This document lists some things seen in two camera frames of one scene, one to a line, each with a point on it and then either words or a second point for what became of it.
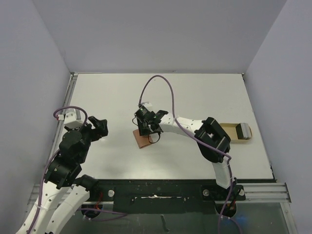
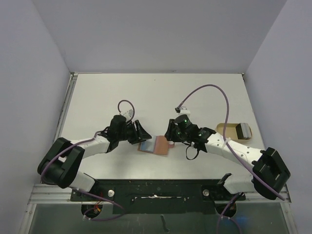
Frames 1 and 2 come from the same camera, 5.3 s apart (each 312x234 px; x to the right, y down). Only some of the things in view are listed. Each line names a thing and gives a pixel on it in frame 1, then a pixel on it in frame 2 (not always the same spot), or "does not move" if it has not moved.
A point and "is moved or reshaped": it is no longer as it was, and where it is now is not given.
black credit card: x=239 y=132 does not move
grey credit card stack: x=244 y=131 does not move
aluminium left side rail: x=55 y=147 does not move
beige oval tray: x=229 y=129 does not move
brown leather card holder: x=142 y=141 is moved or reshaped
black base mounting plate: x=166 y=196 does not move
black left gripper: x=100 y=130 to x=142 y=135
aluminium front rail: x=255 y=193 does not move
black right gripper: x=145 y=125 to x=172 y=132
